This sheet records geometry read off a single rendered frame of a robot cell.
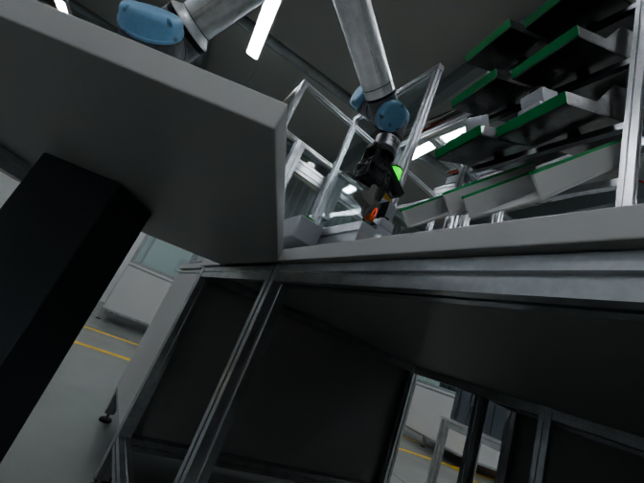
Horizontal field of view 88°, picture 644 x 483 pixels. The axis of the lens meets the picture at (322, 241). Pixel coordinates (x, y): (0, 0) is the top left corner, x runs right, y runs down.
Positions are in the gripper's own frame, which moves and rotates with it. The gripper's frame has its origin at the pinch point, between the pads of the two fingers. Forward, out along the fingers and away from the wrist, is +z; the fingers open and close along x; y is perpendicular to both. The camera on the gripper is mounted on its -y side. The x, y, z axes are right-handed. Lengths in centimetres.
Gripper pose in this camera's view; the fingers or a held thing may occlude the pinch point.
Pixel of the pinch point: (366, 214)
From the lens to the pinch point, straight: 93.4
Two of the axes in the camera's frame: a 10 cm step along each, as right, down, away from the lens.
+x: 5.3, -0.7, -8.4
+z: -3.6, 8.8, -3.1
